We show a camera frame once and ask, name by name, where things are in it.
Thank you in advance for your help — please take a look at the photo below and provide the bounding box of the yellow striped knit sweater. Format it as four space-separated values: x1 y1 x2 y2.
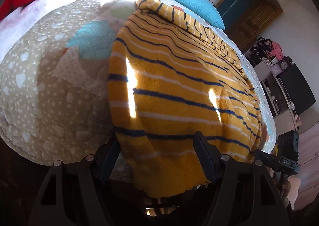
108 0 262 198

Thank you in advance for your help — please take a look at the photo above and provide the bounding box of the black television screen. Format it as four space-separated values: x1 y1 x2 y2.
279 64 316 115

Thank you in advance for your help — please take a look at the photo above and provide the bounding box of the white shelf unit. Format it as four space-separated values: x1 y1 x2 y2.
244 37 301 135

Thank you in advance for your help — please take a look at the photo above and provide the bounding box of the small round clock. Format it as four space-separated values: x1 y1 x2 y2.
280 60 290 71

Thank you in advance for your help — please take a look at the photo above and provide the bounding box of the white patterned quilt bedspread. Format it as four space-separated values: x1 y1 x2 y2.
0 0 277 183

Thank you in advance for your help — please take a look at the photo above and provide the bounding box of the dark wooden door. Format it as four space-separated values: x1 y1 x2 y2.
225 0 283 53

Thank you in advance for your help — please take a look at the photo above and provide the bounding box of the turquoise knit cushion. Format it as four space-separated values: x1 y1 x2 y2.
175 0 225 29

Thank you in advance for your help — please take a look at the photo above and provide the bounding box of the pink fleece blanket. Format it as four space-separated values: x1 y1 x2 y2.
1 0 68 61

